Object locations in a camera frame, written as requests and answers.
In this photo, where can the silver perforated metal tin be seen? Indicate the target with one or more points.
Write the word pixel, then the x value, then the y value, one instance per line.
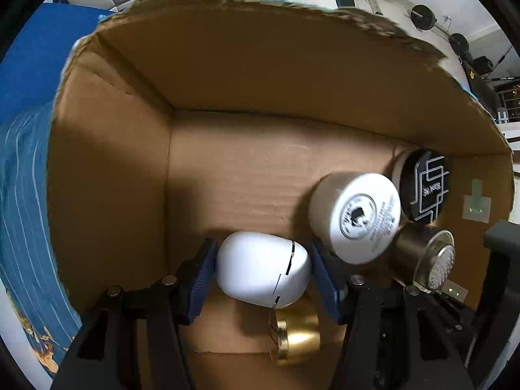
pixel 423 255

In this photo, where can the blue mat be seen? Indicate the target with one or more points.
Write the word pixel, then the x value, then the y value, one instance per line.
pixel 31 69

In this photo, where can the white purifying cream jar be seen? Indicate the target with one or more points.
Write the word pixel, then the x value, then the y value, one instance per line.
pixel 356 215

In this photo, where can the blue striped bedspread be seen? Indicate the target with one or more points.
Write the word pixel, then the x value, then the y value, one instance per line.
pixel 29 269

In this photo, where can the black-lid round jar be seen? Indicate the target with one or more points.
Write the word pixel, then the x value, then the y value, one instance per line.
pixel 421 179

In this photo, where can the white egg-shaped case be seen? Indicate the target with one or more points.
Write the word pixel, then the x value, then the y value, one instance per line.
pixel 262 269

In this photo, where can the brown cardboard box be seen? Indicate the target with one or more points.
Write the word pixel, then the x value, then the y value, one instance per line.
pixel 181 120

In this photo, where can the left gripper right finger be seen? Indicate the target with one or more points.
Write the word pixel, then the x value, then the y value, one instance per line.
pixel 395 338

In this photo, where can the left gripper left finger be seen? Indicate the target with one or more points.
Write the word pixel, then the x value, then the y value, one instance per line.
pixel 104 353

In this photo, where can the floor barbell with plates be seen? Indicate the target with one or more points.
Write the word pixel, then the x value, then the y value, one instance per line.
pixel 424 19

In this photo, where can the gold round tin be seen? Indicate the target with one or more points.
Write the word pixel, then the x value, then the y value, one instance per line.
pixel 295 333

